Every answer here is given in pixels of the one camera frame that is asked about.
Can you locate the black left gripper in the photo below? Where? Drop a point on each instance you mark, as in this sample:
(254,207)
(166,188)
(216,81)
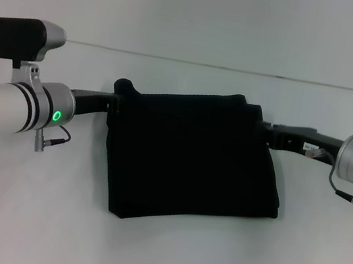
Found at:
(91,103)

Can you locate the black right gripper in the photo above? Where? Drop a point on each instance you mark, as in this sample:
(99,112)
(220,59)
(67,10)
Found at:
(304,142)

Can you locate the black t-shirt with FREE print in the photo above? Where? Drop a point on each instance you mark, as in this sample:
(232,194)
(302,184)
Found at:
(191,162)

